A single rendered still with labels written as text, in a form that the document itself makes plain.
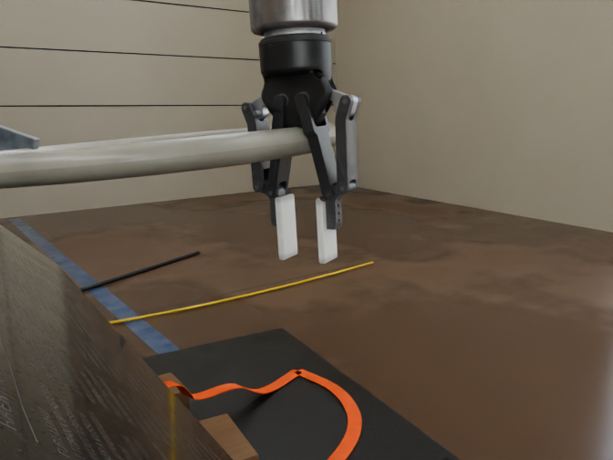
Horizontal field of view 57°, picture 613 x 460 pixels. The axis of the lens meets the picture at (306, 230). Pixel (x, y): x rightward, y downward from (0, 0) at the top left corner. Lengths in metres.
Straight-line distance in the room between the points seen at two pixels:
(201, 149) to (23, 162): 0.15
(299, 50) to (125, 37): 5.53
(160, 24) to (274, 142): 5.69
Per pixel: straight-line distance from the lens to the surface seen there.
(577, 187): 5.31
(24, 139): 0.93
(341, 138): 0.57
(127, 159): 0.51
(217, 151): 0.52
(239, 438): 1.73
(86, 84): 5.93
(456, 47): 6.05
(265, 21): 0.58
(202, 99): 6.36
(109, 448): 0.43
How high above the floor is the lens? 1.03
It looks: 13 degrees down
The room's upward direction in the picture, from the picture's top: straight up
